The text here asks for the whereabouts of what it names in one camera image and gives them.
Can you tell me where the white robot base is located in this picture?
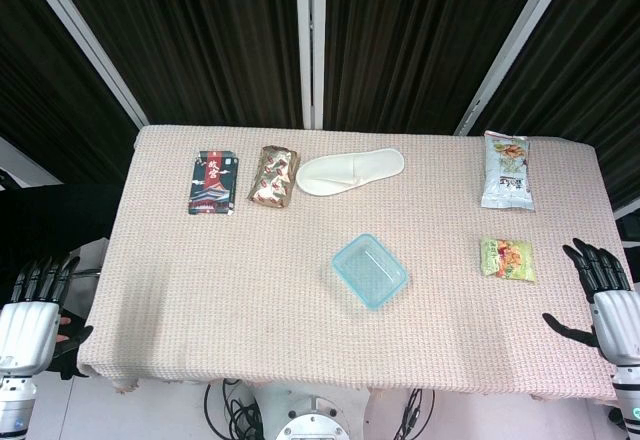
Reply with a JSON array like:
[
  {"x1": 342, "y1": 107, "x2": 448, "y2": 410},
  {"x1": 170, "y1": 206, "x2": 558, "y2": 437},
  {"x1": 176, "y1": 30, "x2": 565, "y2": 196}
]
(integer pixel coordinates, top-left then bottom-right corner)
[{"x1": 252, "y1": 384, "x2": 371, "y2": 440}]

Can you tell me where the person in black clothes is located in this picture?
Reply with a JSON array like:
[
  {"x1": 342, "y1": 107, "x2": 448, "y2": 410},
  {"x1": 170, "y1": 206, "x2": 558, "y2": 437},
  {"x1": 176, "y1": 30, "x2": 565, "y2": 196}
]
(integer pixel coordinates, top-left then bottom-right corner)
[{"x1": 0, "y1": 183, "x2": 121, "y2": 286}]

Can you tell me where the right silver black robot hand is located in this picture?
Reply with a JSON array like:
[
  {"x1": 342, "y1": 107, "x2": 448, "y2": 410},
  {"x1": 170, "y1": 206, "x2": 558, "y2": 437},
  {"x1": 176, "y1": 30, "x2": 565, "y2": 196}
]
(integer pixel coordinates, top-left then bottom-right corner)
[{"x1": 542, "y1": 238, "x2": 640, "y2": 364}]

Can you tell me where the pink waffle tablecloth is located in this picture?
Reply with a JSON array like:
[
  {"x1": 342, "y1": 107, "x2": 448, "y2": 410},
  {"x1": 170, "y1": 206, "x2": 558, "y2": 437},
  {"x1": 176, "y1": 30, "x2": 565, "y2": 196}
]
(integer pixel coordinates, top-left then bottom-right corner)
[{"x1": 79, "y1": 124, "x2": 621, "y2": 402}]

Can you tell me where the green yellow snack packet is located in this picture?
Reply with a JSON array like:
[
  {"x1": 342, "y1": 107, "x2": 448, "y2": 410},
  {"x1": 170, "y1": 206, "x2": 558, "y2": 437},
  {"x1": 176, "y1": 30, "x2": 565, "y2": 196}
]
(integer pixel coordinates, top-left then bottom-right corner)
[{"x1": 479, "y1": 237, "x2": 538, "y2": 284}]

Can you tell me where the white blue snack bag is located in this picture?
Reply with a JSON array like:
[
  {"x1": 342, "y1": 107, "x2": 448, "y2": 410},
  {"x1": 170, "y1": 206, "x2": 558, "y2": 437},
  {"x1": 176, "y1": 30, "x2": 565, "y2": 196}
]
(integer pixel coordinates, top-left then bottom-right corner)
[{"x1": 480, "y1": 130, "x2": 536, "y2": 212}]

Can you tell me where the white chair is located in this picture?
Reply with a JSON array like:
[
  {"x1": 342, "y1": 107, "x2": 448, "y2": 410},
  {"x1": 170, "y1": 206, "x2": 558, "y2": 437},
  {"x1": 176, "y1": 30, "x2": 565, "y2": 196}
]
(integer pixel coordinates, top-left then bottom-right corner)
[{"x1": 69, "y1": 237, "x2": 110, "y2": 291}]

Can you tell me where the gold foil snack packet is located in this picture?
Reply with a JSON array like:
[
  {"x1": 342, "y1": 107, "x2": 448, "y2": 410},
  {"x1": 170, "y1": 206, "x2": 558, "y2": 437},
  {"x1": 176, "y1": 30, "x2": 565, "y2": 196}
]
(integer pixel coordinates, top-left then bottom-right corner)
[{"x1": 248, "y1": 145, "x2": 301, "y2": 210}]

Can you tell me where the white frame post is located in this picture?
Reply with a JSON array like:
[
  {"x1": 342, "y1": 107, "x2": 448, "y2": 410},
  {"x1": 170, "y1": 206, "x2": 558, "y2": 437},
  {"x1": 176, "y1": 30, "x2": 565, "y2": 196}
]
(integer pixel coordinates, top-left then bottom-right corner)
[
  {"x1": 17, "y1": 0, "x2": 150, "y2": 129},
  {"x1": 294, "y1": 0, "x2": 327, "y2": 130},
  {"x1": 453, "y1": 0, "x2": 576, "y2": 137}
]

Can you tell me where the white slipper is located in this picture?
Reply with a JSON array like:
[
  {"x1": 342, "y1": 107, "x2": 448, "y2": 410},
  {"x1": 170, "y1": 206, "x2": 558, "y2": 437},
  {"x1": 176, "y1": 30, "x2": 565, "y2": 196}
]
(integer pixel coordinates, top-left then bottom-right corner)
[{"x1": 296, "y1": 147, "x2": 405, "y2": 198}]

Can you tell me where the black curtain panel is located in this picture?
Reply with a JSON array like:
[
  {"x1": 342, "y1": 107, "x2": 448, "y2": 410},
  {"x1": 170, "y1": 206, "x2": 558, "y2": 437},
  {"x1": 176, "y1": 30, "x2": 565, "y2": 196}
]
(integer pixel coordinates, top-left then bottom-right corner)
[
  {"x1": 0, "y1": 0, "x2": 141, "y2": 191},
  {"x1": 322, "y1": 0, "x2": 556, "y2": 136},
  {"x1": 47, "y1": 0, "x2": 306, "y2": 129},
  {"x1": 474, "y1": 0, "x2": 640, "y2": 211}
]

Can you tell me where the black floor cable bundle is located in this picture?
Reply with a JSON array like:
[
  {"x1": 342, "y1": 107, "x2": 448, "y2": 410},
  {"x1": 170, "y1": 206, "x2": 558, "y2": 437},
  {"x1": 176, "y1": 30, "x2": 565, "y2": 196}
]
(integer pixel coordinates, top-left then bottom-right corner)
[
  {"x1": 399, "y1": 388, "x2": 436, "y2": 440},
  {"x1": 203, "y1": 379, "x2": 262, "y2": 440}
]

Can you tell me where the blue plastic container lid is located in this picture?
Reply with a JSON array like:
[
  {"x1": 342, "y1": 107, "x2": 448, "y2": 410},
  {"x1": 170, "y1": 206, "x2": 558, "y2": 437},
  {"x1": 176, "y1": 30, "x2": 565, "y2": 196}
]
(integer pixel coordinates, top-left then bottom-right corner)
[{"x1": 331, "y1": 232, "x2": 411, "y2": 312}]

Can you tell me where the dark red-blue snack packet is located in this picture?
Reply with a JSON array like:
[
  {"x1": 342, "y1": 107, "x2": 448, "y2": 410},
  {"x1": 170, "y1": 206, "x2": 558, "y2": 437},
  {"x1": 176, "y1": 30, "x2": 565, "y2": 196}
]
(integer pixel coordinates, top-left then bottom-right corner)
[{"x1": 187, "y1": 148, "x2": 240, "y2": 216}]

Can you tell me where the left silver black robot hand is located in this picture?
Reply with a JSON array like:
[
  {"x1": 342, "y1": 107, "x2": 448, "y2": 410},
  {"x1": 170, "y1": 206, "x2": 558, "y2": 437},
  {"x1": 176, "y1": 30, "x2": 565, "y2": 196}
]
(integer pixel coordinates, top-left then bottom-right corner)
[{"x1": 0, "y1": 254, "x2": 95, "y2": 381}]

